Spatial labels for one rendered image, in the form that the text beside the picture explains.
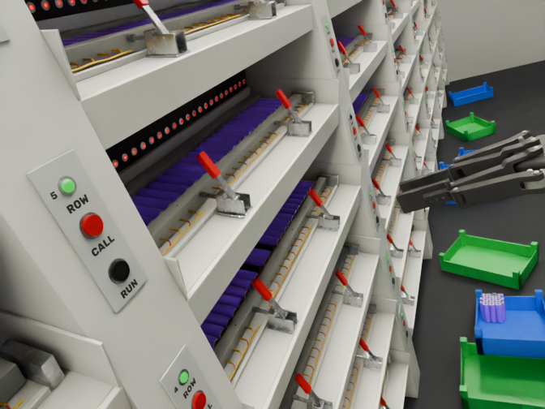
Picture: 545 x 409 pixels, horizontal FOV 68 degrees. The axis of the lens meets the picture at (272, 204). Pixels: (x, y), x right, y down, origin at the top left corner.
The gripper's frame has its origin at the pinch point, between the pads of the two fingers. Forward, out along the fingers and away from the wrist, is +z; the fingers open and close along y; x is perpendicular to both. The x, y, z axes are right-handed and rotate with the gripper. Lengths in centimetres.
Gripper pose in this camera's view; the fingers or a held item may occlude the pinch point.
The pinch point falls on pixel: (425, 191)
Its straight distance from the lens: 60.3
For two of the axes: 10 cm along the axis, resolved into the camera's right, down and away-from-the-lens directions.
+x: -5.0, -8.2, -3.0
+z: -7.8, 2.8, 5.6
